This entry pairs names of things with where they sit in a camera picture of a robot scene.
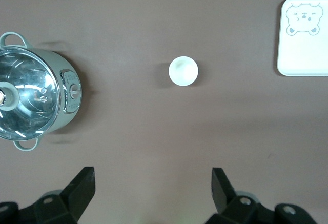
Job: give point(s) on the glass pot lid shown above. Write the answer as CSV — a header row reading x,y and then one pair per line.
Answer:
x,y
30,101

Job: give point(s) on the white IKEA cup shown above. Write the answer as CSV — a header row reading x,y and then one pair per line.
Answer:
x,y
183,71

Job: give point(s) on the grey electric cooking pot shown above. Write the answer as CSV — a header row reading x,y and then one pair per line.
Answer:
x,y
59,63

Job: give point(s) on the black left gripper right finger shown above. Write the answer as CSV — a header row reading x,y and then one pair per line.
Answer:
x,y
235,208

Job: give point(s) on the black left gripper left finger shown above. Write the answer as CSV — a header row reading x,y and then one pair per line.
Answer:
x,y
64,206

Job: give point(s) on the cream tray with bear print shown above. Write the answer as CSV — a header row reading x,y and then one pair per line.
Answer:
x,y
302,55

